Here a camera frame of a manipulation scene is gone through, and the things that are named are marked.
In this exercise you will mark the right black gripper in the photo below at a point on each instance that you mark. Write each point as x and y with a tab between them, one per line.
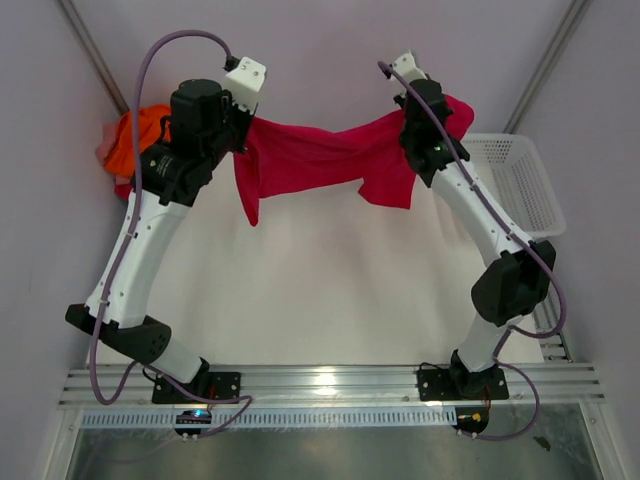
401	99

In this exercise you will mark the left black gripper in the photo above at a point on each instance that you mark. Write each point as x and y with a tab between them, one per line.
243	114

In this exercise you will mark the magenta pink t-shirt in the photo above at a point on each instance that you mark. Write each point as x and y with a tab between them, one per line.
283	159

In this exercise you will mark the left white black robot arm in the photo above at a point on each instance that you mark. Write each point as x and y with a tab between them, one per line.
207	120

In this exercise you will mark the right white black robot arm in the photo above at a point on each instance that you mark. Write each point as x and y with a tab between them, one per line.
517	268

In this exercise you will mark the white perforated plastic basket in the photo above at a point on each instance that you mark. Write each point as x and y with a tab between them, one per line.
512	170

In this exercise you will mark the red t-shirt at bottom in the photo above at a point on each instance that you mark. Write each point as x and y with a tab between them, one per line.
123	186

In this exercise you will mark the pink t-shirt under orange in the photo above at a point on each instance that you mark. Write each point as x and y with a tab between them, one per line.
109	139

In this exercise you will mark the left controller board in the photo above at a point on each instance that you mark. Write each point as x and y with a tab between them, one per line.
192	422

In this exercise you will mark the controller board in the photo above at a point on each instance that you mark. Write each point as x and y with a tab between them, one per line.
470	421
192	422

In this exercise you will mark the right controller board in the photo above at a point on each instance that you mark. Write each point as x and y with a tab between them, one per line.
470	421

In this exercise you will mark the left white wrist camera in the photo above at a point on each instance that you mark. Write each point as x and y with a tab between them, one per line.
247	79

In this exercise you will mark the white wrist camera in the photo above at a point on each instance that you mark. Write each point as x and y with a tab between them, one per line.
407	66
247	79

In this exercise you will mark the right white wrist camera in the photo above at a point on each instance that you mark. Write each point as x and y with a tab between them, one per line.
407	66

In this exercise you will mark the left corner metal post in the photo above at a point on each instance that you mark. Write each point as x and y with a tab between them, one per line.
92	53

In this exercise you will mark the corner metal post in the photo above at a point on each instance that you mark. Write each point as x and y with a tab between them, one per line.
559	41
92	53

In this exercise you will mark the right corner metal post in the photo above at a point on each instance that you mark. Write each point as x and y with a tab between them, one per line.
559	41

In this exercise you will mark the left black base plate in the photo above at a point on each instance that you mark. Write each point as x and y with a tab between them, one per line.
225	387

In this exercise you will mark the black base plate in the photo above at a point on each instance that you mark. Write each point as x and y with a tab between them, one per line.
225	387
439	385

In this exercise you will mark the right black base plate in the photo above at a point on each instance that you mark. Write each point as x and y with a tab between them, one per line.
439	385

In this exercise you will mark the slotted grey cable duct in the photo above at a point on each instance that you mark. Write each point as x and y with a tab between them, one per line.
254	417

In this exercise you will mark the aluminium front rail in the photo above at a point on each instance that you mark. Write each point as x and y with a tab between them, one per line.
334	386

